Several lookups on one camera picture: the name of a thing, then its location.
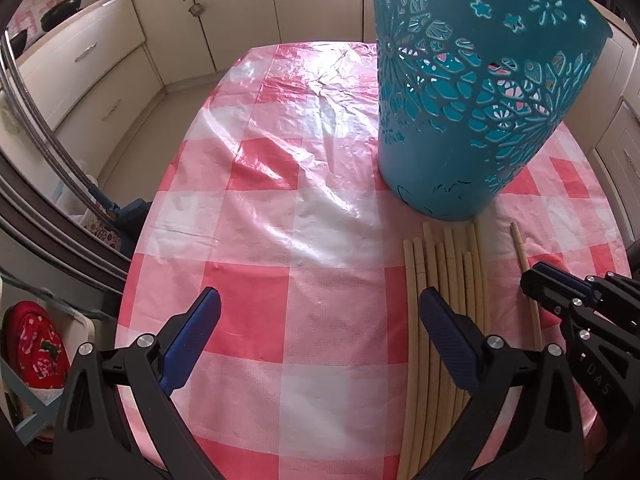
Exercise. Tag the black frying pan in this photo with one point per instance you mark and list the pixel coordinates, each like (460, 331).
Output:
(59, 13)

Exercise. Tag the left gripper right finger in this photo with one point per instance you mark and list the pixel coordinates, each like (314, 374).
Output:
(544, 439)

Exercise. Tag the pink checkered plastic tablecloth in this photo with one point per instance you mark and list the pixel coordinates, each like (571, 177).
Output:
(275, 200)

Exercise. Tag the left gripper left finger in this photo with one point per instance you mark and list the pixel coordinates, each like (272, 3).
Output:
(93, 438)

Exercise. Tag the blue dustpan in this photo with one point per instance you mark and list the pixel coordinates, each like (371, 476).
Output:
(124, 226)

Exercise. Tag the teal perforated plastic basket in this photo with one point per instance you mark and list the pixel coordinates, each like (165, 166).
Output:
(470, 90)

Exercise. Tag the red patterned bag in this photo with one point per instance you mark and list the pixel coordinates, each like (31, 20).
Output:
(33, 348)

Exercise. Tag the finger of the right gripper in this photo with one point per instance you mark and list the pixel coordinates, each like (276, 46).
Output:
(559, 292)
(615, 287)

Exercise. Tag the cream kitchen cabinets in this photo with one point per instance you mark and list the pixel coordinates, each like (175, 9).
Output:
(97, 77)

